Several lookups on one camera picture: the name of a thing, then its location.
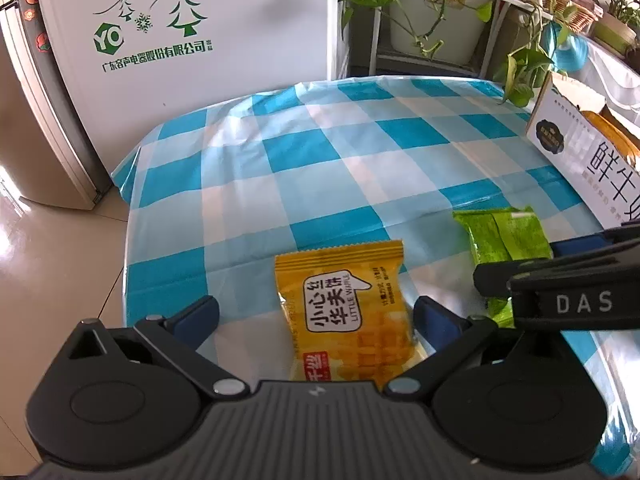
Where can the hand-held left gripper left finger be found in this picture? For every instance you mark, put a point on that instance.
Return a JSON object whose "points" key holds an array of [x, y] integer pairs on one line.
{"points": [[197, 317]]}

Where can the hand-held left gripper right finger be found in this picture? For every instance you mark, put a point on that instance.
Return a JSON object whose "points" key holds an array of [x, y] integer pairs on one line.
{"points": [[435, 320]]}

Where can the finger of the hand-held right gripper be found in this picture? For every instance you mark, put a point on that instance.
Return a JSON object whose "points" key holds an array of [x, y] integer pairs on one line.
{"points": [[500, 280], [580, 247]]}

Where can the green snack packet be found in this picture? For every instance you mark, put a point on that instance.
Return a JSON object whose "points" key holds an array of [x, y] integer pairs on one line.
{"points": [[505, 235]]}

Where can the yellow waffle snack packet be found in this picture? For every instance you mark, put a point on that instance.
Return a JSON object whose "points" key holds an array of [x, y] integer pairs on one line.
{"points": [[345, 310]]}

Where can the blue white checked tablecloth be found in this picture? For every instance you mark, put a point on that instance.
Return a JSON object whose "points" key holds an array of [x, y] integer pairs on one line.
{"points": [[300, 170]]}

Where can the blue plastic container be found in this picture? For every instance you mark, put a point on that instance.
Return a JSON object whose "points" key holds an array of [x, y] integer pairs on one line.
{"points": [[570, 55]]}

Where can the small potted plant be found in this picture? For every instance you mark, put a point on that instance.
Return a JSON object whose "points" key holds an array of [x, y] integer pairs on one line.
{"points": [[615, 32]]}

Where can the white metal plant rack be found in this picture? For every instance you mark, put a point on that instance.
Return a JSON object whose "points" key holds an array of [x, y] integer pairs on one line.
{"points": [[492, 45]]}

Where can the wicker basket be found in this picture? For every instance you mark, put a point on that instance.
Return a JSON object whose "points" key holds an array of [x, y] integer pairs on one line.
{"points": [[580, 20]]}

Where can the silver refrigerator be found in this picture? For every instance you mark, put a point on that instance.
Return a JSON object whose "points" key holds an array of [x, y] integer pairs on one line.
{"points": [[45, 135]]}

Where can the white tree-print cardboard box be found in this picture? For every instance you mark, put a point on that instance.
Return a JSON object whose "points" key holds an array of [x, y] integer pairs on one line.
{"points": [[225, 60]]}

